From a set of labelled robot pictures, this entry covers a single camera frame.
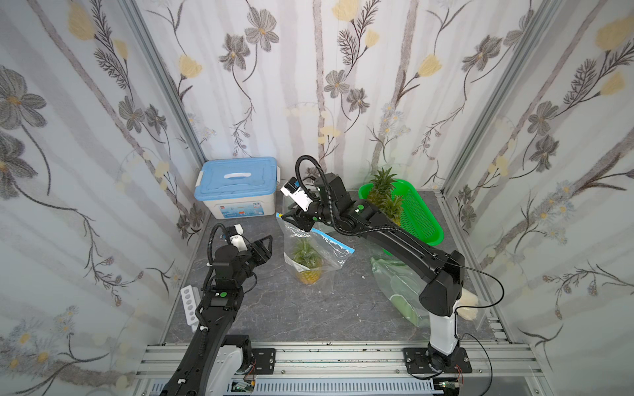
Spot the white perforated cable duct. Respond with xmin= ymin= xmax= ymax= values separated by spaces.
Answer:
xmin=148 ymin=378 xmax=437 ymax=396

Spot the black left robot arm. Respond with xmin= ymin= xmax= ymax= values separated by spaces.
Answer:
xmin=160 ymin=223 xmax=273 ymax=395

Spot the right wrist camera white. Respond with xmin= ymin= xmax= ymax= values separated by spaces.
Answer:
xmin=281 ymin=177 xmax=314 ymax=212

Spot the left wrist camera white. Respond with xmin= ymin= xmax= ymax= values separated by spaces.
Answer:
xmin=227 ymin=224 xmax=247 ymax=252

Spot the pineapple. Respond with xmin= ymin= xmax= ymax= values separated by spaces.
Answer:
xmin=292 ymin=238 xmax=323 ymax=285
xmin=379 ymin=196 xmax=403 ymax=226
xmin=367 ymin=168 xmax=396 ymax=206

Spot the white power strip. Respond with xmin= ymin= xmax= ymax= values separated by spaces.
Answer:
xmin=180 ymin=285 xmax=201 ymax=333

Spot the zip-top bag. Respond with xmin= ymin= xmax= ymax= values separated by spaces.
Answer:
xmin=371 ymin=257 xmax=429 ymax=328
xmin=276 ymin=213 xmax=355 ymax=290
xmin=283 ymin=195 xmax=326 ymax=218

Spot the blue lid storage box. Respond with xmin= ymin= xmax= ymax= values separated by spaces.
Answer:
xmin=194 ymin=157 xmax=280 ymax=219

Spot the beige cloth pad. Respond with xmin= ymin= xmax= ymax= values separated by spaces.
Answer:
xmin=456 ymin=288 xmax=480 ymax=322

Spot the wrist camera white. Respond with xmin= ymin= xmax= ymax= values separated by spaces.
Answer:
xmin=227 ymin=224 xmax=247 ymax=252
xmin=281 ymin=177 xmax=314 ymax=212

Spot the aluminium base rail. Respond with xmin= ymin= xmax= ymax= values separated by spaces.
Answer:
xmin=135 ymin=339 xmax=544 ymax=380

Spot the green plastic perforated basket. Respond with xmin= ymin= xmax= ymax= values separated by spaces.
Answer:
xmin=358 ymin=177 xmax=445 ymax=248

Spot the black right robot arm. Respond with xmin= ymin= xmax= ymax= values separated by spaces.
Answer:
xmin=282 ymin=154 xmax=465 ymax=361

